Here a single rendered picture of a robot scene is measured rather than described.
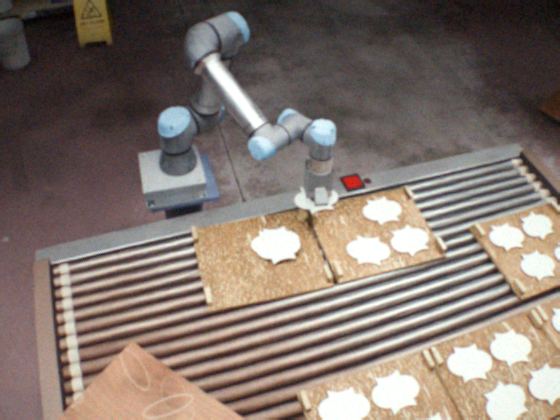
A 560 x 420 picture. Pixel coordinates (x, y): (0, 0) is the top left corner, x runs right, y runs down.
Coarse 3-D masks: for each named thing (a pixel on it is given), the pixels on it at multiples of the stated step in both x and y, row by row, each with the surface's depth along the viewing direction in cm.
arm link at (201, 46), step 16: (192, 32) 157; (208, 32) 157; (192, 48) 156; (208, 48) 156; (192, 64) 157; (208, 64) 156; (208, 80) 157; (224, 80) 156; (224, 96) 156; (240, 96) 156; (240, 112) 156; (256, 112) 156; (256, 128) 155; (272, 128) 157; (256, 144) 154; (272, 144) 155; (288, 144) 161
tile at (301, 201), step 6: (300, 192) 181; (294, 198) 179; (300, 198) 179; (306, 198) 179; (330, 198) 179; (336, 198) 180; (300, 204) 177; (306, 204) 177; (312, 204) 177; (330, 204) 178; (312, 210) 175; (318, 210) 176
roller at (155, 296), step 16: (544, 192) 208; (480, 208) 201; (496, 208) 202; (512, 208) 205; (432, 224) 194; (448, 224) 196; (176, 288) 171; (192, 288) 172; (96, 304) 165; (112, 304) 165; (128, 304) 166; (144, 304) 168; (64, 320) 161; (80, 320) 163
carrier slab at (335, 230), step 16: (384, 192) 203; (400, 192) 203; (336, 208) 196; (352, 208) 196; (416, 208) 197; (320, 224) 190; (336, 224) 190; (352, 224) 191; (368, 224) 191; (384, 224) 191; (400, 224) 191; (416, 224) 192; (320, 240) 185; (336, 240) 185; (352, 240) 185; (384, 240) 186; (432, 240) 187; (336, 256) 180; (400, 256) 181; (416, 256) 181; (432, 256) 182; (352, 272) 176; (368, 272) 176; (384, 272) 177
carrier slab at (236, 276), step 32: (224, 224) 188; (256, 224) 189; (288, 224) 190; (224, 256) 179; (256, 256) 179; (320, 256) 180; (224, 288) 170; (256, 288) 170; (288, 288) 171; (320, 288) 171
